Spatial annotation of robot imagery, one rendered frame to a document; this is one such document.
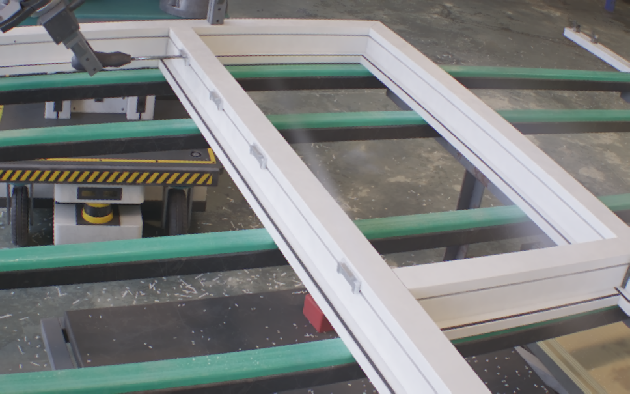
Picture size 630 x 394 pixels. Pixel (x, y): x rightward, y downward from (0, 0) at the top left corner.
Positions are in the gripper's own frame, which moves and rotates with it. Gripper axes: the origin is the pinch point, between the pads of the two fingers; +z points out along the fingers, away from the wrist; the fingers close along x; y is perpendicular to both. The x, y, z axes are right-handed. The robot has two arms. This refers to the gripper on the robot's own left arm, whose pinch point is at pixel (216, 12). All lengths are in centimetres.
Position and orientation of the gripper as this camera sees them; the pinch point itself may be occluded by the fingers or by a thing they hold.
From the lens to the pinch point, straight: 175.6
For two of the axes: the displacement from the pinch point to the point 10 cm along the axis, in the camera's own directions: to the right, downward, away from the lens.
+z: -1.5, 8.7, 4.7
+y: -9.1, 0.7, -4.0
